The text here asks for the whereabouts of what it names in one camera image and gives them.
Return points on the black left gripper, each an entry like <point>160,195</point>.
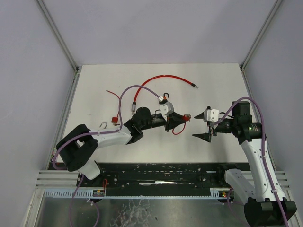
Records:
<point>167,121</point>

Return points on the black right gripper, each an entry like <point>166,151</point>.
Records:
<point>210,128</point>

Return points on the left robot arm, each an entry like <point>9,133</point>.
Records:
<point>76,149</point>

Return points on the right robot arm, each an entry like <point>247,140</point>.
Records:
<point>265,203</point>

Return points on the orange black padlock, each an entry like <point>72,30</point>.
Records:
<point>166,96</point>

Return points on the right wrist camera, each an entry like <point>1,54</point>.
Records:
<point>211,115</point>

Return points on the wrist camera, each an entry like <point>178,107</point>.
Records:
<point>166,108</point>
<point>211,115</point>

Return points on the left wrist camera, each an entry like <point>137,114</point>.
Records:
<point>166,108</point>

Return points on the thick red cable lock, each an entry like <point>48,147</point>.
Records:
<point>163,77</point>

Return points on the grey slotted cable duct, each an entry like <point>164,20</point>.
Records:
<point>71,193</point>

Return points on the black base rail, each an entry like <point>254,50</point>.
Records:
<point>149,180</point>

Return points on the right aluminium frame post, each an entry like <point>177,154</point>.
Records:
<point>272,13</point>

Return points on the aluminium frame post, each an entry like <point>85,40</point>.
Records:
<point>53,27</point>
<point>272,13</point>

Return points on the left aluminium frame post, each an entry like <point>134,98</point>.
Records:
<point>53,27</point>

